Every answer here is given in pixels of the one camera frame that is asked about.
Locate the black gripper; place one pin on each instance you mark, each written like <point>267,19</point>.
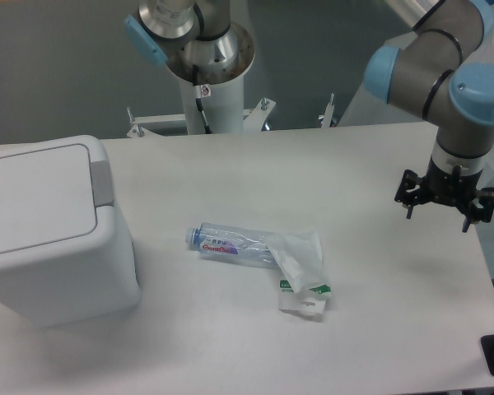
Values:
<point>449,189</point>

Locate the silver blue second robot arm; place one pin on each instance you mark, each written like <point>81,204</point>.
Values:
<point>197,40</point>

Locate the crushed clear plastic bottle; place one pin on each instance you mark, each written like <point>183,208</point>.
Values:
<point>231,244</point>

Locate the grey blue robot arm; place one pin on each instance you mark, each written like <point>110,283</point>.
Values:
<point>432,79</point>

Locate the clear plastic packaging bag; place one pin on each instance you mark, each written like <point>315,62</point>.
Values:
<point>304,286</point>

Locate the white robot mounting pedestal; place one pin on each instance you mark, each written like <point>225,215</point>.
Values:
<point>208,109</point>

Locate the white plastic trash can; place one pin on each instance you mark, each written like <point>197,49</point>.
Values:
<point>66,252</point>

